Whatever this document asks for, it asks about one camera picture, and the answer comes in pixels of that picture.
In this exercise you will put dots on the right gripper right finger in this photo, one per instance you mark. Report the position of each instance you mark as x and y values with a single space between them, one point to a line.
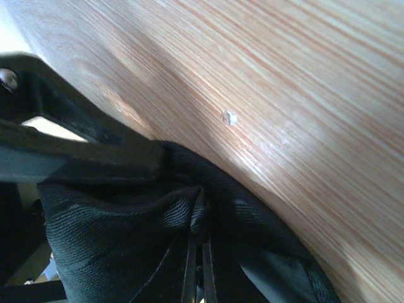
210 293

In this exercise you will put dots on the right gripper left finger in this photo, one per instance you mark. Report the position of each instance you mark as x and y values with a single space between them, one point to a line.
174 280

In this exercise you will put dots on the black necktie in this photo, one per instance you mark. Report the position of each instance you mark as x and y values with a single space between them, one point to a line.
108 240

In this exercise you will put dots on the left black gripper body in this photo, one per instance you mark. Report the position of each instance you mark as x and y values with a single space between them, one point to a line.
27 272

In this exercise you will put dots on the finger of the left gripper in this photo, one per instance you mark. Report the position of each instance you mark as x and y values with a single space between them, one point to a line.
51 132

